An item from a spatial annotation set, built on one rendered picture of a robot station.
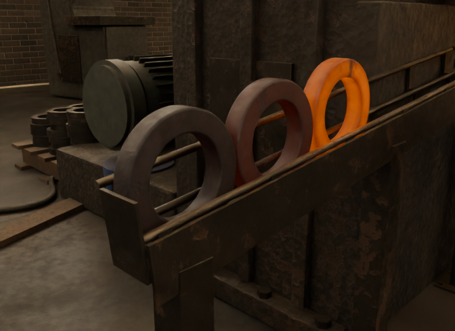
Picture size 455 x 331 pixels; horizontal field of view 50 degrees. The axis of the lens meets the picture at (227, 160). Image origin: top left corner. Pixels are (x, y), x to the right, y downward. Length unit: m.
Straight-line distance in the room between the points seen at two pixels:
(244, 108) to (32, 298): 1.16
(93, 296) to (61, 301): 0.10
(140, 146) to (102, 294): 1.12
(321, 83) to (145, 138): 0.35
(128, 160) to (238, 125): 0.18
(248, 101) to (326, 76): 0.19
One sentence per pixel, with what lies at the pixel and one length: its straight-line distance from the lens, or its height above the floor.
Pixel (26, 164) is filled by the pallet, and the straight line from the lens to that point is 3.10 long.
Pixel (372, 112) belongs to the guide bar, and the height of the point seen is 0.65.
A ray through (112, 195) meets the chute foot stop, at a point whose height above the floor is 0.63.
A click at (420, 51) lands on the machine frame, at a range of 1.33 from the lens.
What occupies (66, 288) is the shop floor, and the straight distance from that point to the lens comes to 1.71.
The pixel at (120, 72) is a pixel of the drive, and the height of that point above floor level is 0.64.
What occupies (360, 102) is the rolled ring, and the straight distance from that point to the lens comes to 0.94.
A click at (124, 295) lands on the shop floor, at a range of 1.63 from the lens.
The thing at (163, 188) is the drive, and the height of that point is 0.25.
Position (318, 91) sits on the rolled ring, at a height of 0.72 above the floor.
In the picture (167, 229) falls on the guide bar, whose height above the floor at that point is 0.59.
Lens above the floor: 0.83
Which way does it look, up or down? 16 degrees down
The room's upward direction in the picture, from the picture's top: straight up
